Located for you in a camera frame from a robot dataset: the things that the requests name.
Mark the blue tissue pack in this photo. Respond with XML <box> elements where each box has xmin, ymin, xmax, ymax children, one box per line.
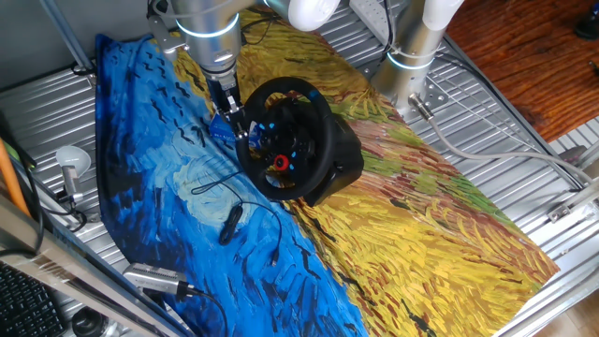
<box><xmin>209</xmin><ymin>113</ymin><xmax>261</xmax><ymax>149</ymax></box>

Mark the black wheel base housing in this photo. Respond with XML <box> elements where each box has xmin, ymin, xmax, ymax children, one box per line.
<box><xmin>303</xmin><ymin>111</ymin><xmax>365</xmax><ymax>208</ymax></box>

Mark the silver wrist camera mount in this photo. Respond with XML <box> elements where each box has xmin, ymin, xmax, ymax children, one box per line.
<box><xmin>147</xmin><ymin>13</ymin><xmax>189</xmax><ymax>63</ymax></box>

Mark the black coiled USB cable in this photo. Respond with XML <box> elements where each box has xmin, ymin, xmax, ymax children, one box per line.
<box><xmin>190</xmin><ymin>170</ymin><xmax>283</xmax><ymax>268</ymax></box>

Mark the thick grey robot cable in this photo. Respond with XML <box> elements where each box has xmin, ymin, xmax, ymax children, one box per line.
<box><xmin>407</xmin><ymin>92</ymin><xmax>599</xmax><ymax>184</ymax></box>

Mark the orange pole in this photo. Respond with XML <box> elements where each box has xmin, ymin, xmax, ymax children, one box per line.
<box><xmin>0</xmin><ymin>138</ymin><xmax>31</xmax><ymax>217</ymax></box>

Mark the black hanging cable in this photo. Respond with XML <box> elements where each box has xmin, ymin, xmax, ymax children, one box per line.
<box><xmin>0</xmin><ymin>111</ymin><xmax>46</xmax><ymax>258</ymax></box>

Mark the black camera cable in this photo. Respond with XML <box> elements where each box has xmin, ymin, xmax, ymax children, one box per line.
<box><xmin>185</xmin><ymin>286</ymin><xmax>229</xmax><ymax>337</ymax></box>

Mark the aluminium frame bar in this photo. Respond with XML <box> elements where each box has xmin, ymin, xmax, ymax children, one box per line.
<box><xmin>0</xmin><ymin>194</ymin><xmax>196</xmax><ymax>337</ymax></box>

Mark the grey metal pole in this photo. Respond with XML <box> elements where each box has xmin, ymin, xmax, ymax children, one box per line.
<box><xmin>39</xmin><ymin>0</ymin><xmax>97</xmax><ymax>74</ymax></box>

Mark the white power strip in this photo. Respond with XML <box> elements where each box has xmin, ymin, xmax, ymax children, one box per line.
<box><xmin>348</xmin><ymin>0</ymin><xmax>393</xmax><ymax>47</ymax></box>

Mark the painted wheat field cloth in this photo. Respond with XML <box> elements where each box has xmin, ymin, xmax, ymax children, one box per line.
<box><xmin>95</xmin><ymin>4</ymin><xmax>562</xmax><ymax>337</ymax></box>

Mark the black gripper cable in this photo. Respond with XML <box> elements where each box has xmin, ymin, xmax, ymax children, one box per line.
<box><xmin>239</xmin><ymin>7</ymin><xmax>278</xmax><ymax>48</ymax></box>

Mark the black keyboard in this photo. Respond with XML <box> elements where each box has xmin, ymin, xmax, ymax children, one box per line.
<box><xmin>0</xmin><ymin>261</ymin><xmax>67</xmax><ymax>337</ymax></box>

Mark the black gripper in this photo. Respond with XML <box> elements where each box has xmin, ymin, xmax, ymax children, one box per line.
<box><xmin>205</xmin><ymin>69</ymin><xmax>250</xmax><ymax>140</ymax></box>

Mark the aluminium profile with bracket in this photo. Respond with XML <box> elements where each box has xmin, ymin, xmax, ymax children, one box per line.
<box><xmin>546</xmin><ymin>177</ymin><xmax>599</xmax><ymax>224</ymax></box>

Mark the black round object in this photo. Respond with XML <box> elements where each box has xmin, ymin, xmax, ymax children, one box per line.
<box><xmin>573</xmin><ymin>3</ymin><xmax>599</xmax><ymax>41</ymax></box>

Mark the black racing steering wheel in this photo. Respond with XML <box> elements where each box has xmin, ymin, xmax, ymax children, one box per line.
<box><xmin>235</xmin><ymin>77</ymin><xmax>336</xmax><ymax>201</ymax></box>

